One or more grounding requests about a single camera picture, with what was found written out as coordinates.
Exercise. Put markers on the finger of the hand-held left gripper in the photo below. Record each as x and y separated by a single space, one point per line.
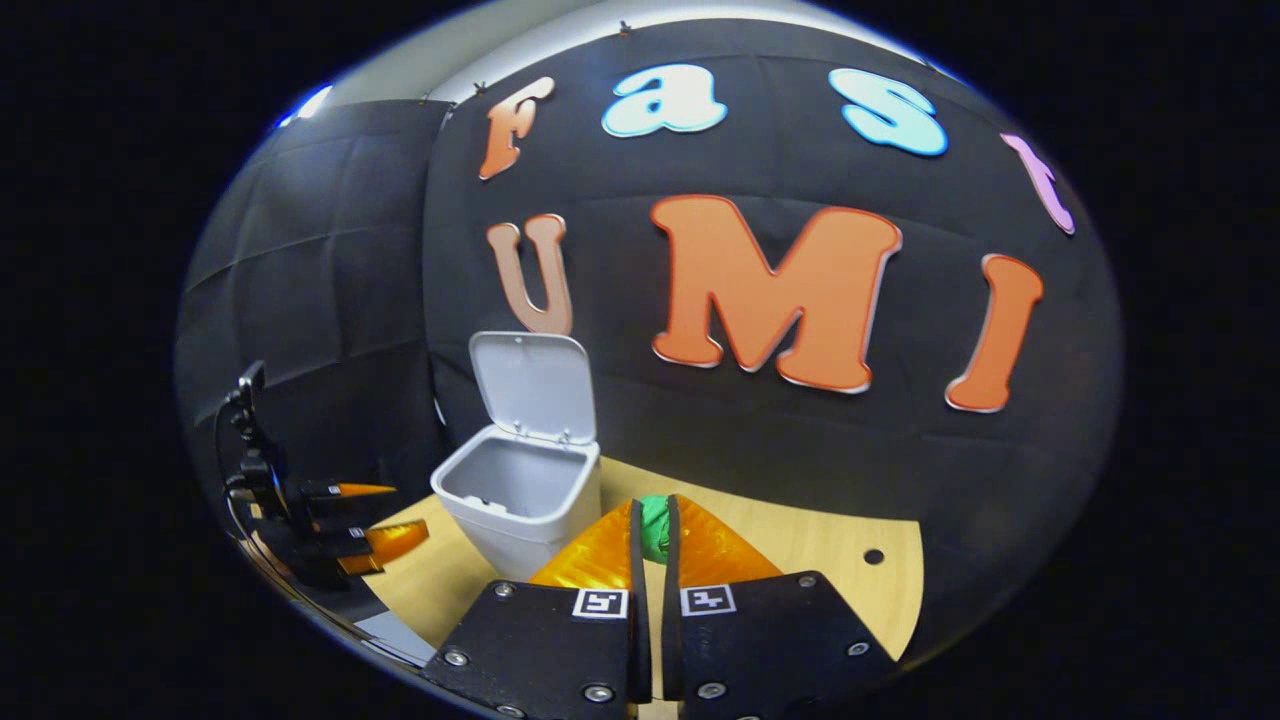
385 543
350 490

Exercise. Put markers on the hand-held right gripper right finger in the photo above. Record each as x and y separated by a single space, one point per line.
770 650

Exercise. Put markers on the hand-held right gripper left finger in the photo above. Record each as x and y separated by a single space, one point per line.
545 650

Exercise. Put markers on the white desktop garbage bin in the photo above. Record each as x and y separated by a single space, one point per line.
520 480

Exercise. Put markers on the green paper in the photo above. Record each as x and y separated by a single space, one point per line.
654 525

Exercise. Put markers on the wooden desktop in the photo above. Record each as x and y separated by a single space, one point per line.
810 540

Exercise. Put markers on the black backdrop cloth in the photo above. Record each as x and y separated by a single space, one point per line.
760 440

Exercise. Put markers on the black side partition panel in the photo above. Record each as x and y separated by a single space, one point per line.
300 260

